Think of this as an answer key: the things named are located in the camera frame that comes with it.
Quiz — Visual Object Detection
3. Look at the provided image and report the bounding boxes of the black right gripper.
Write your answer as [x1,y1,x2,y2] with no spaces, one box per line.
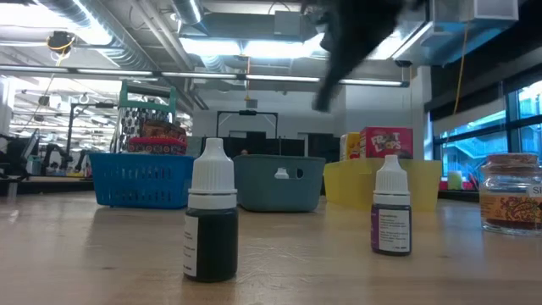
[302,0,424,114]

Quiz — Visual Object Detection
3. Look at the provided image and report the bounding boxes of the yellow Corn Pops box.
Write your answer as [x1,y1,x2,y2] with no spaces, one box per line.
[340,131,362,162]

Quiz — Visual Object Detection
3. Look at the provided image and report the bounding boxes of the red Froot Loops box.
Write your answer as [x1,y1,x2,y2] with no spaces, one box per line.
[359,126,414,160]

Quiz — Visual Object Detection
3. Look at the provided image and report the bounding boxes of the purple-label dropper bottle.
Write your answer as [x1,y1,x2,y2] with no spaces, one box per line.
[370,154,412,257]

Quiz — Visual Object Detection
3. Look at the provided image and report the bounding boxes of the red-lidded patterned paprika tin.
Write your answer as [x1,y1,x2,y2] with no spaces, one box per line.
[128,136,188,156]

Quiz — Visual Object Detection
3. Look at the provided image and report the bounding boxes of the black dropper bottle white label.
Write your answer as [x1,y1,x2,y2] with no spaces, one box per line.
[182,137,239,283]

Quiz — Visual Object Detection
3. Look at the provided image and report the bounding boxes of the glass jar cork lid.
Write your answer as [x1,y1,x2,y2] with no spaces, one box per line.
[480,152,542,236]

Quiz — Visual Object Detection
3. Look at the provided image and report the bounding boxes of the yellow translucent plastic bin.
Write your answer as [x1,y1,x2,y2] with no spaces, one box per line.
[324,158,443,213]

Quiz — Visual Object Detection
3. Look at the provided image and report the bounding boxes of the linear ceiling light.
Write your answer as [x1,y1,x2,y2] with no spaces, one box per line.
[0,63,411,88]

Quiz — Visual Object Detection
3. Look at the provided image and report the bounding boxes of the grey plastic bin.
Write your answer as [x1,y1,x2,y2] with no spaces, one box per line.
[233,153,327,213]

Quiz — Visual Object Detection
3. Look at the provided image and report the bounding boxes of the pale green container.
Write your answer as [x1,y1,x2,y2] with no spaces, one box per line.
[447,170,463,191]

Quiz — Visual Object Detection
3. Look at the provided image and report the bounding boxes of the blue plastic basket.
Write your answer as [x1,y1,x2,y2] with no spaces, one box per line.
[88,152,196,209]

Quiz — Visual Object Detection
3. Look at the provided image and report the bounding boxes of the dark background workbench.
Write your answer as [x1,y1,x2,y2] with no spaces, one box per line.
[0,175,95,197]

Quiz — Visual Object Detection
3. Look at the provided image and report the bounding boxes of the black metal rig frame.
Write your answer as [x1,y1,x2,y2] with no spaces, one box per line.
[216,109,279,139]
[65,101,118,170]

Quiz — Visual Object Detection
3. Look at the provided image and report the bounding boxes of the orange hanging cord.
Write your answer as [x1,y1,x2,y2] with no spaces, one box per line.
[452,20,471,118]

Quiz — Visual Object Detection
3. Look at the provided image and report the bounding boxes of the steel box grater teal handle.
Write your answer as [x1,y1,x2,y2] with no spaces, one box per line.
[110,80,177,154]

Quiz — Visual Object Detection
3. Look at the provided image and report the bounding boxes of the ceiling device yellow cable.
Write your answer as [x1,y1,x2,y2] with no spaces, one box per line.
[46,30,77,56]

